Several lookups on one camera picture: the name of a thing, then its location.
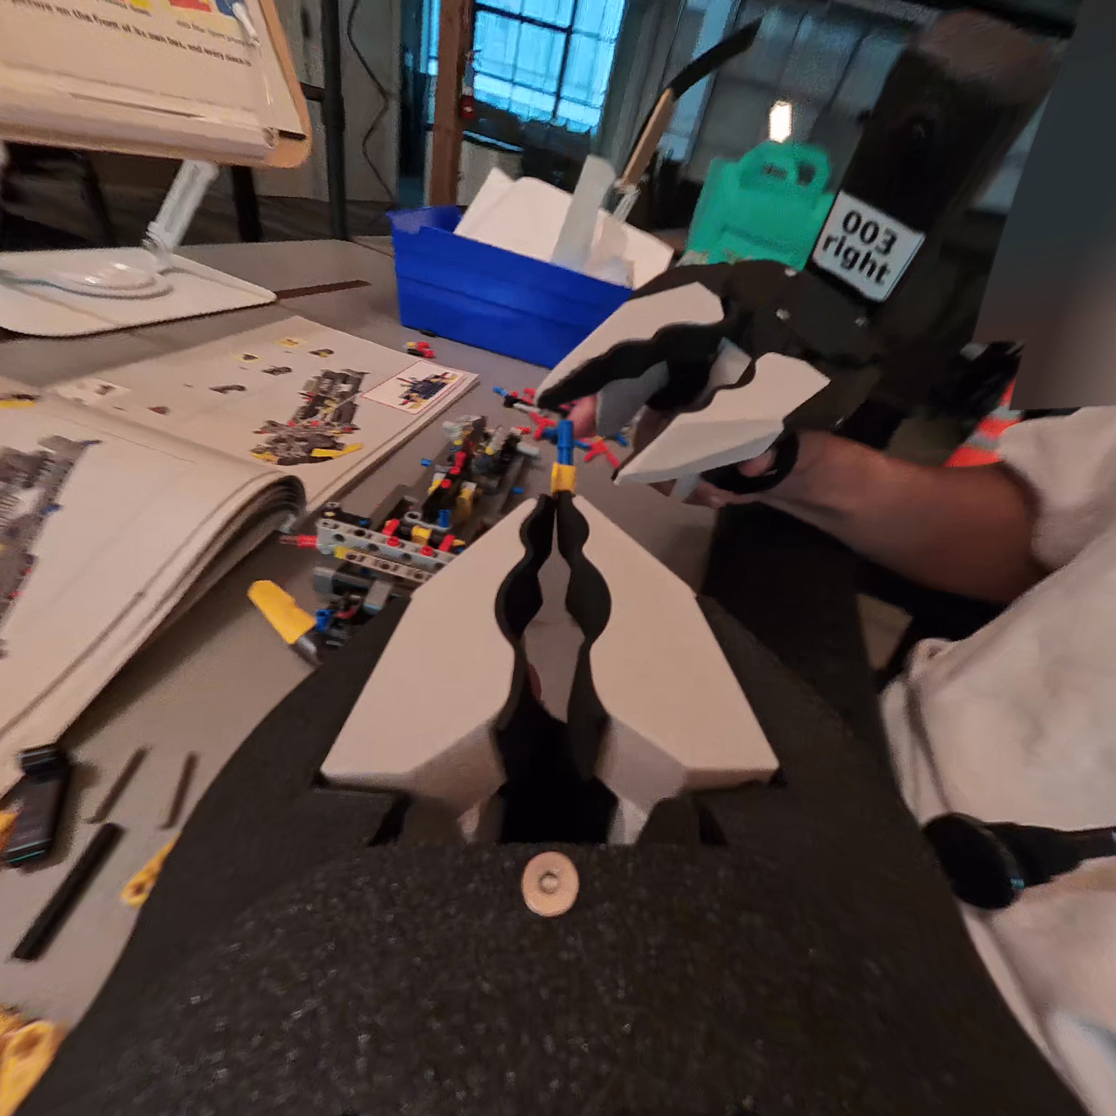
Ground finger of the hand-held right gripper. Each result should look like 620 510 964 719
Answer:
612 349 831 487
533 278 732 436

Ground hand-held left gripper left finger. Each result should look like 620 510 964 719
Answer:
320 495 557 842

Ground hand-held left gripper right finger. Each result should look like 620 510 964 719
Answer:
557 495 778 842

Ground person's right forearm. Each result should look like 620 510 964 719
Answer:
810 430 1047 605

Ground partly built lego car chassis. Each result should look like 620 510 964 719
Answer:
278 413 542 666

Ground grey lego axle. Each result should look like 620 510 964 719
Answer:
85 745 151 825
159 751 199 831

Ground lego instruction booklet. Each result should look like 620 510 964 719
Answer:
0 313 480 772

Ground yellow lego beam with holes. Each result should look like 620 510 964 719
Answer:
119 834 180 909

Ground black and yellow lego piece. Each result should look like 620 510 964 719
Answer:
0 745 71 865

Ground short black lego axle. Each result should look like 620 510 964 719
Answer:
11 821 125 962

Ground pile of yellow lego pieces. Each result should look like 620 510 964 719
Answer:
0 1002 70 1116

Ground cluster of red blue pins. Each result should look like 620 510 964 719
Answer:
489 383 629 474

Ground blue plastic bin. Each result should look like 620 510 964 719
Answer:
387 204 633 371

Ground white paper sheets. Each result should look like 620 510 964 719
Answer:
453 155 675 288

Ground teal plastic case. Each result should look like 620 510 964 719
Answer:
683 138 838 273

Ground wooden stick with black tip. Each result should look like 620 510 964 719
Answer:
612 16 762 197

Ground orange traffic cone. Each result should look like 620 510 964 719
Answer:
943 383 1022 468

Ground window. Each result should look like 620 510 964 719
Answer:
466 0 629 136

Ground instruction sheet on wooden stand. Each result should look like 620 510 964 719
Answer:
0 0 313 168

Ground white document stand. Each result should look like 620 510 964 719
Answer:
0 159 278 339

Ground wooden post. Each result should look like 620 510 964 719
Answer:
426 0 476 208

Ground black chest strap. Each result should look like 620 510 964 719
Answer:
922 812 1116 912

